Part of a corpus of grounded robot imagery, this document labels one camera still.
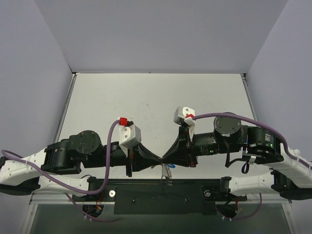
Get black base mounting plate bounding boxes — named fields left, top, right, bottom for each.
left=72, top=177, right=247, bottom=215

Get silver bottle opener keychain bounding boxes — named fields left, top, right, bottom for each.
left=161, top=164, right=173, bottom=186

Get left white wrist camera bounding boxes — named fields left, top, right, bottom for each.
left=118, top=117, right=142, bottom=156

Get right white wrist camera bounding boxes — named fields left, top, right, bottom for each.
left=174, top=106, right=195, bottom=142

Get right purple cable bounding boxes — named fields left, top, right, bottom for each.
left=191, top=112, right=312, bottom=222

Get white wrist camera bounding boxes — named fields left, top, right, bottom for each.
left=118, top=117, right=142, bottom=156
left=174, top=106, right=195, bottom=142

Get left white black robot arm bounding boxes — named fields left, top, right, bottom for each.
left=0, top=130, right=162, bottom=201

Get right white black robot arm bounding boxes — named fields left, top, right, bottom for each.
left=161, top=113, right=312, bottom=200

